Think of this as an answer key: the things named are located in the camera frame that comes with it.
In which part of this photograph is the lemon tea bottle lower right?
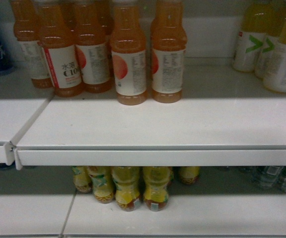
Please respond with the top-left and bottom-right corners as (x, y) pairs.
(143, 166), (171, 212)

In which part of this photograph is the water bottles lower right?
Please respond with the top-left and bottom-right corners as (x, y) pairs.
(237, 165), (286, 194)

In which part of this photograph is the lemon tea bottle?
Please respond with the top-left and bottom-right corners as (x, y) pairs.
(143, 166), (171, 212)
(86, 166), (115, 204)
(111, 166), (141, 212)

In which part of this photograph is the orange juice bottle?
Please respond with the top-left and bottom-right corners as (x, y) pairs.
(10, 0), (53, 88)
(110, 0), (147, 106)
(151, 0), (187, 103)
(74, 0), (112, 93)

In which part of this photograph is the orange juice bottle far left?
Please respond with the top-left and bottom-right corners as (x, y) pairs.
(10, 0), (53, 88)

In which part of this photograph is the orange juice bottle front right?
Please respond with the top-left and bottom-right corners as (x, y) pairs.
(151, 0), (187, 103)

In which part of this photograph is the lemon tea bottle lower centre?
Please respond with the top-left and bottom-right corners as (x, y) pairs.
(111, 166), (141, 212)

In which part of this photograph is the orange juice bottle C100 label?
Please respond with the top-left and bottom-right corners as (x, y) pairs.
(34, 0), (84, 97)

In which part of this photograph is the yellow drink bottle green arrow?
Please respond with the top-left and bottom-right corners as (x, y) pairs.
(232, 0), (275, 72)

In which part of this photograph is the white upper metal shelf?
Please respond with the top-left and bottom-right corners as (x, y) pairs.
(0, 61), (286, 169)

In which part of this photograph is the lemon tea bottle lower left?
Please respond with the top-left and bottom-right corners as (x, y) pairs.
(86, 166), (115, 204)

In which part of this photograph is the orange juice bottle middle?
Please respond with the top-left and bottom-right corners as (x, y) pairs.
(74, 0), (112, 93)

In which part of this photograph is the yellow drink bottle front right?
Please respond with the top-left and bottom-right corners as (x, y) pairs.
(262, 7), (286, 94)

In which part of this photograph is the orange juice bottle front centre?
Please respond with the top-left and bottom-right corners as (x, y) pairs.
(110, 0), (147, 106)

